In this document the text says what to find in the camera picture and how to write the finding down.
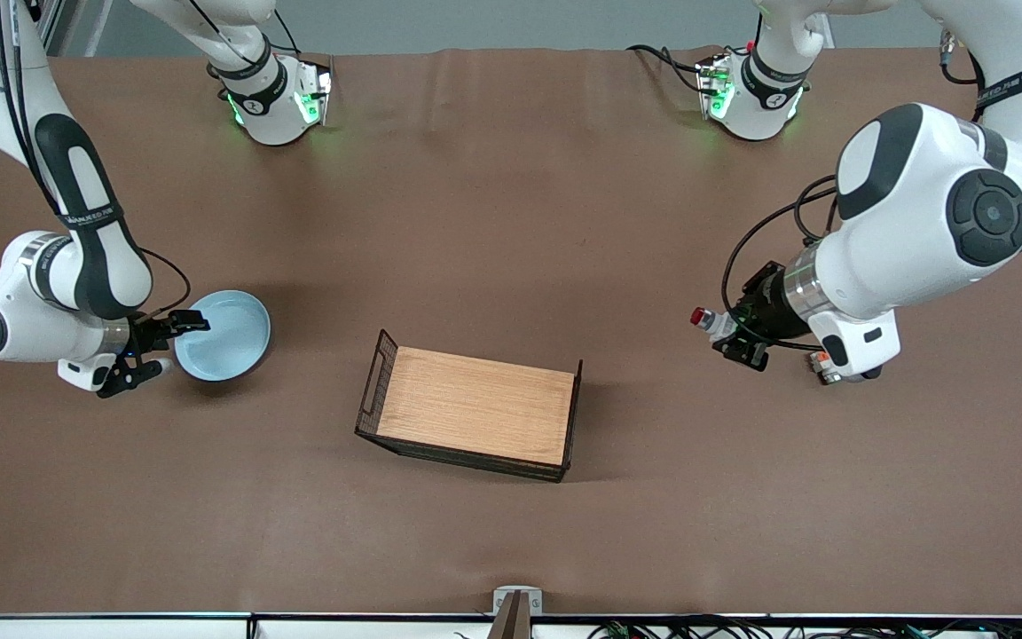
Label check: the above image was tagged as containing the brown table mat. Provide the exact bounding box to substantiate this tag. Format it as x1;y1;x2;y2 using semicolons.
0;46;1022;618

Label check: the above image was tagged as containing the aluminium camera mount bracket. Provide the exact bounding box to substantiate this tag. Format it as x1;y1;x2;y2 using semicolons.
492;586;544;639

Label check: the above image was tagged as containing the thin black base cable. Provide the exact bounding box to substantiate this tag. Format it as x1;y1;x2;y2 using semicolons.
273;9;301;56

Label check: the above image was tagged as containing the light blue round plate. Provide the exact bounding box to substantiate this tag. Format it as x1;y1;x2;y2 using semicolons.
172;289;271;383

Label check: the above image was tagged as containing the white table edge rail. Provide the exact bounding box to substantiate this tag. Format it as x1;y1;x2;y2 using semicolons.
0;612;1022;639

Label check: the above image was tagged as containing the red push button switch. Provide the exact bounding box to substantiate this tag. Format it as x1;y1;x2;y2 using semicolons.
689;306;740;343

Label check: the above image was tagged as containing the aluminium frame profile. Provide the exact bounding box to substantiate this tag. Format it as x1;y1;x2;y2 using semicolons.
28;0;70;56

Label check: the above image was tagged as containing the black wire tray wooden base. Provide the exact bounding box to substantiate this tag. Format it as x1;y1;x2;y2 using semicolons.
354;329;584;484

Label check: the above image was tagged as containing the black base power cable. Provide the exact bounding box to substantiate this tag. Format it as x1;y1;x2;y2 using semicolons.
626;44;709;94

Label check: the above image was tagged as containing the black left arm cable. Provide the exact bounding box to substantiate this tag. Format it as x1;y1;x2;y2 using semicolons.
722;175;840;351

